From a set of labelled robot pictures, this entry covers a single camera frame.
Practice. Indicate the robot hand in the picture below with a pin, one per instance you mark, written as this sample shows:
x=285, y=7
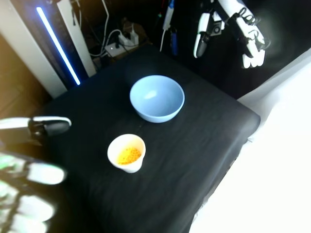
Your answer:
x=252, y=46
x=51, y=126

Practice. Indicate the yellow grains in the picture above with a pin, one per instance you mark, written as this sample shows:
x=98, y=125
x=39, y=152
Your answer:
x=128, y=155

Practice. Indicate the white paper cup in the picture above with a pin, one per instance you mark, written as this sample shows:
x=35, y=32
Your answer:
x=128, y=167

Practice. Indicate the blue bowl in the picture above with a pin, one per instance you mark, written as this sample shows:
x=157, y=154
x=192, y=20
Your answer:
x=158, y=97

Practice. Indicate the white column with blue light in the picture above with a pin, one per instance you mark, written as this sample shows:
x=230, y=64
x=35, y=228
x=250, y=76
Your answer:
x=29, y=55

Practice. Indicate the blue hanging tag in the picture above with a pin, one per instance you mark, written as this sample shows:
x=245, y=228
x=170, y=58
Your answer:
x=174, y=41

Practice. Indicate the white and blue hanging connector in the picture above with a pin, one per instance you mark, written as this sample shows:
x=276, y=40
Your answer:
x=168, y=19

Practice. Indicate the white adapter box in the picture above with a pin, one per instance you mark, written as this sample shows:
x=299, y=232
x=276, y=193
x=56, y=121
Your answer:
x=114, y=49

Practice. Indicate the white backdrop sheet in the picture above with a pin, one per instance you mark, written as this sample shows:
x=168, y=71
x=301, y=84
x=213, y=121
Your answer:
x=272, y=157

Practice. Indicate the white power strip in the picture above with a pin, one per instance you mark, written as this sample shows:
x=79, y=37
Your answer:
x=128, y=38

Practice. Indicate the black table cloth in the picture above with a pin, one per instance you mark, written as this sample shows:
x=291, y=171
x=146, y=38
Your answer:
x=170, y=170

